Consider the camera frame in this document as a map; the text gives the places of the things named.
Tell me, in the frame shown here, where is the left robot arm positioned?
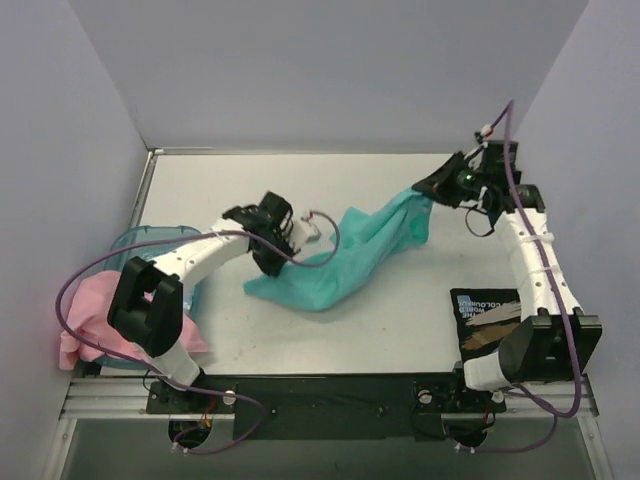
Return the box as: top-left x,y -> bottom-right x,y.
107,192 -> 317,412

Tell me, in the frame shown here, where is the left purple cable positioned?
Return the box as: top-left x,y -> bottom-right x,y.
54,212 -> 341,456

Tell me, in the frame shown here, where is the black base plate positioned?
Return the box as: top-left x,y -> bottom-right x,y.
146,370 -> 506,444

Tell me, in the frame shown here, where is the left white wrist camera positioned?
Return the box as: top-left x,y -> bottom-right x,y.
290,219 -> 321,249

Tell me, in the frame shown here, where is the blue plastic bin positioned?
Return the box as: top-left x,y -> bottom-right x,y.
95,225 -> 201,370

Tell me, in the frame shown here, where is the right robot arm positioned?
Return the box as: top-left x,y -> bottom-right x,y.
412,141 -> 602,409

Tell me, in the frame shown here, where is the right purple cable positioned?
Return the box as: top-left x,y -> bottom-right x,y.
449,98 -> 586,455

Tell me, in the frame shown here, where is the pink t shirt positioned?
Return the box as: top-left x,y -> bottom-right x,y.
58,270 -> 207,383

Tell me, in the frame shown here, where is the teal t shirt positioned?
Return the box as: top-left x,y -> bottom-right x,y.
243,188 -> 433,312

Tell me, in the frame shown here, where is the black printed t shirt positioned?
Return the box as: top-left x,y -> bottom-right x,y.
450,288 -> 521,362

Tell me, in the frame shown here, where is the purple cable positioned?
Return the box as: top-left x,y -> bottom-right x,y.
54,212 -> 341,456
449,98 -> 586,455

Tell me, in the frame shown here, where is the aluminium rail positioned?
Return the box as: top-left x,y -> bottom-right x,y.
60,377 -> 599,420

